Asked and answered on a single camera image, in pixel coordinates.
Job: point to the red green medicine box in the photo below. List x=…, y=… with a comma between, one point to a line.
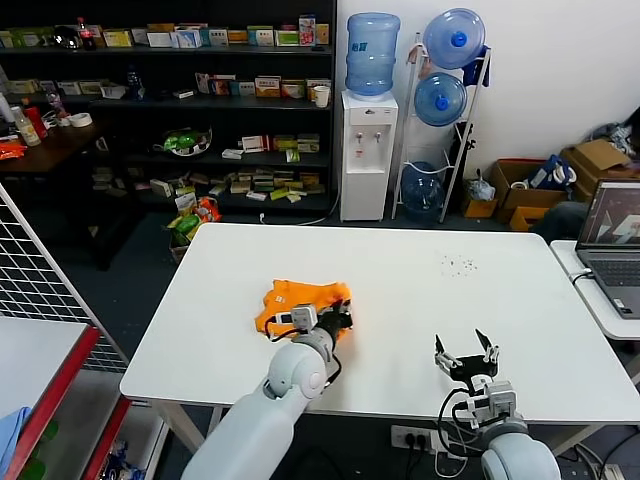
x=293, y=90

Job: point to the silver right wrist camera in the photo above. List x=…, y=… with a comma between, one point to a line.
x=502, y=398

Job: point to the tilted brown cardboard box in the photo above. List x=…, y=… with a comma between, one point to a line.
x=597, y=157

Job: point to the upright blue water jug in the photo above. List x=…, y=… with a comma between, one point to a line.
x=372, y=55

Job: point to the red white flat box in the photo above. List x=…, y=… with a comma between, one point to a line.
x=256, y=144

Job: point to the white water dispenser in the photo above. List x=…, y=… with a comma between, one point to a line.
x=367, y=165

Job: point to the orange juice bottle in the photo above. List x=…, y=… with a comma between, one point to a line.
x=30, y=131

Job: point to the orange snack packet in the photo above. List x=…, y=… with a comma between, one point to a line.
x=11, y=150

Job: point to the colourful snack bags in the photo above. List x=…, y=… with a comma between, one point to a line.
x=195, y=217

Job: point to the dark wooden table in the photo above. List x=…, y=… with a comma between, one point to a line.
x=50, y=155

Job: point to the pile of grey clothes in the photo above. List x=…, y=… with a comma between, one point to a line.
x=612, y=135

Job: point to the small orange cardboard box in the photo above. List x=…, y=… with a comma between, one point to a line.
x=525, y=217

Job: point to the cola bottle red label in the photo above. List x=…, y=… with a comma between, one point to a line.
x=89, y=35

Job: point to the red framed white cart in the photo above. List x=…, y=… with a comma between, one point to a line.
x=30, y=360

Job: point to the white metal jug rack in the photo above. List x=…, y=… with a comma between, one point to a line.
x=479, y=100

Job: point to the dark blue bottle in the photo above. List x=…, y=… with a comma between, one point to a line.
x=135, y=82

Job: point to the large white table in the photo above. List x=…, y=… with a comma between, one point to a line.
x=225, y=300

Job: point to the light blue cloth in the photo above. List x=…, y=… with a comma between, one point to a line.
x=12, y=430

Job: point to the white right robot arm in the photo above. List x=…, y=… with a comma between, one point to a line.
x=515, y=450

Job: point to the white paper cup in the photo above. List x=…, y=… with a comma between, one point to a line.
x=322, y=97

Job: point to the yellow white medicine box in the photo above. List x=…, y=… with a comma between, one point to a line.
x=268, y=87

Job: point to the tilted blue water jug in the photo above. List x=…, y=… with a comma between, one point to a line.
x=452, y=42
x=440, y=100
x=422, y=192

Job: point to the small box with plastic bag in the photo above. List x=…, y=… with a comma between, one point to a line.
x=480, y=207

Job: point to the white power strip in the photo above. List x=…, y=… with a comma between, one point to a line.
x=415, y=440

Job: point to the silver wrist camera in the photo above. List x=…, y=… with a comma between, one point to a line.
x=502, y=398
x=303, y=316

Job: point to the shiny metal bowl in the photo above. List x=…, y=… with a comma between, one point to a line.
x=66, y=37

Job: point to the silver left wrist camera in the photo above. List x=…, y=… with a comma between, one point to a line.
x=303, y=316

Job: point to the tall pink white box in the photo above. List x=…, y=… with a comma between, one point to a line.
x=308, y=31

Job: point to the orange t-shirt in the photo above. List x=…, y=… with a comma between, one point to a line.
x=300, y=295

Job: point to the black shelf unit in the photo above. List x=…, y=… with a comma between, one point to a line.
x=150, y=105

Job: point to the grey open laptop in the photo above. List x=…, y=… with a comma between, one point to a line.
x=615, y=270

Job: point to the black stand behind rack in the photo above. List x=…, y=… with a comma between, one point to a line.
x=462, y=150

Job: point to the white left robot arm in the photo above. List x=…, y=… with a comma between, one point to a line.
x=280, y=400

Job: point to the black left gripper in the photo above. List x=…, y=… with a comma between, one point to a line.
x=334, y=324

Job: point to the bowl with green packets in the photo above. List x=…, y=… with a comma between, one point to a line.
x=185, y=142

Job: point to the dark blue cloth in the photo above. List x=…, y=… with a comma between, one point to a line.
x=472, y=72

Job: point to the small white side table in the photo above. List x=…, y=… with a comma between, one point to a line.
x=595, y=310

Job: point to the open brown cardboard box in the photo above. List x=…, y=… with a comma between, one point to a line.
x=535, y=197

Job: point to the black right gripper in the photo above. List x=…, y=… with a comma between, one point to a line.
x=472, y=367

